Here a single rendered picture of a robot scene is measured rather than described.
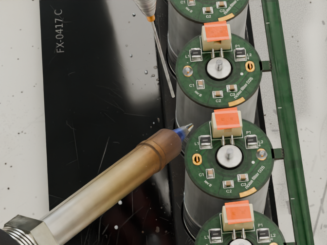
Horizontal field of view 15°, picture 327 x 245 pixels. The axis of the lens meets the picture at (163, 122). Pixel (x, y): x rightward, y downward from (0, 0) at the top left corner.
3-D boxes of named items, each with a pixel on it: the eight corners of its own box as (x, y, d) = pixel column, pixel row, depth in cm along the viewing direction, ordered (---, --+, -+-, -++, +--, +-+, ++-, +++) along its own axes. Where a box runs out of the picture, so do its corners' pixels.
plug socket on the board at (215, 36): (204, 59, 36) (204, 48, 35) (201, 34, 36) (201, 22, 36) (231, 57, 36) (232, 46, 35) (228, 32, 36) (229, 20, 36)
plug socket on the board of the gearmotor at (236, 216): (224, 240, 33) (225, 232, 33) (221, 211, 34) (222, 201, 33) (253, 238, 33) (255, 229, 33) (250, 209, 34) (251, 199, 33)
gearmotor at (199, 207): (186, 263, 38) (189, 199, 34) (179, 190, 39) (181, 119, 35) (265, 257, 39) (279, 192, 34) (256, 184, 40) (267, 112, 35)
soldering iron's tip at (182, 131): (181, 126, 33) (158, 143, 32) (187, 113, 32) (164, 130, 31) (195, 137, 32) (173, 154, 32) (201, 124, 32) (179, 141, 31)
